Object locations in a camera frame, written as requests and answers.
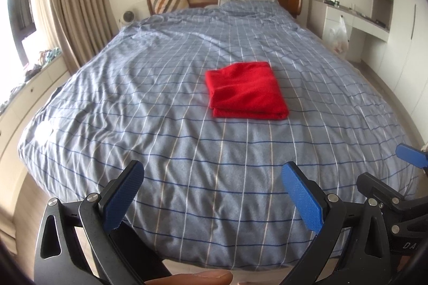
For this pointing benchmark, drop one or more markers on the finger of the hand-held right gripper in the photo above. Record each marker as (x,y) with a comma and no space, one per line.
(381,191)
(413,154)

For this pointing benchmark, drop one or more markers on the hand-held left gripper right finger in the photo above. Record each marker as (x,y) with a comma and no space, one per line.
(302,198)

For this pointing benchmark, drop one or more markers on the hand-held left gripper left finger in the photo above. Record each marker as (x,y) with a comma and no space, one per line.
(123,194)

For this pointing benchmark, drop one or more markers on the red towel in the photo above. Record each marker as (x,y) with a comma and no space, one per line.
(247,91)

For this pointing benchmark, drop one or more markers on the pile of clothes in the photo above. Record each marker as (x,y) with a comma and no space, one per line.
(46,56)

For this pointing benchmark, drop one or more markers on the person's left hand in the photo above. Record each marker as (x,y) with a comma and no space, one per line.
(194,278)

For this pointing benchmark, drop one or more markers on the blue plaid duvet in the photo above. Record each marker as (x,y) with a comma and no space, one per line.
(167,138)

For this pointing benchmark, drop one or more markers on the white wardrobe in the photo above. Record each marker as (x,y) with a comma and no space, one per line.
(408,54)

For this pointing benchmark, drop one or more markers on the cream low cabinet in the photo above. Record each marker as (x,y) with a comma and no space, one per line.
(33,94)

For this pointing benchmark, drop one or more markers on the dark flat object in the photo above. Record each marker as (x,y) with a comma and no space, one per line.
(380,23)

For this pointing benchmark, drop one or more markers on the translucent plastic bag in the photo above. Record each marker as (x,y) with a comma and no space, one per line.
(339,37)

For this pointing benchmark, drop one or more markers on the white built-in desk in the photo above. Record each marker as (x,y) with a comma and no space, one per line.
(334,16)

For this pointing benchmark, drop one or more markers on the small round fan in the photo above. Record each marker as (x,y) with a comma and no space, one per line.
(127,17)

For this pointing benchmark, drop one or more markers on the beige curtain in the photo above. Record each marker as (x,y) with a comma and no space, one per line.
(77,4)

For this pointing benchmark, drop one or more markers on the striped cushion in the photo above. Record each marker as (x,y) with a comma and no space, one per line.
(167,1)

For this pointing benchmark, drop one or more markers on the dark framed window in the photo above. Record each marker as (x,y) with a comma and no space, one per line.
(21,11)

